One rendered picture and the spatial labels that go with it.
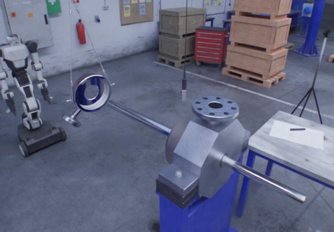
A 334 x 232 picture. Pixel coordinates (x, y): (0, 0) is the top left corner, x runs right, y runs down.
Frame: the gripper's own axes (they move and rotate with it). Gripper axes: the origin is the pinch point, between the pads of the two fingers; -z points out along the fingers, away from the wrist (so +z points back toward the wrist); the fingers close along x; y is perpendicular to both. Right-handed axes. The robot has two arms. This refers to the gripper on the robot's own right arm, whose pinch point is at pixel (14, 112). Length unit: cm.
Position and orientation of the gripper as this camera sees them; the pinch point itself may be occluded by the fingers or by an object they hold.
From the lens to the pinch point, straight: 360.8
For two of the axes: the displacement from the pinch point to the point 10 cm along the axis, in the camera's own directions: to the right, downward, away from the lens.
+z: -1.4, -9.3, -3.3
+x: 7.1, 1.4, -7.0
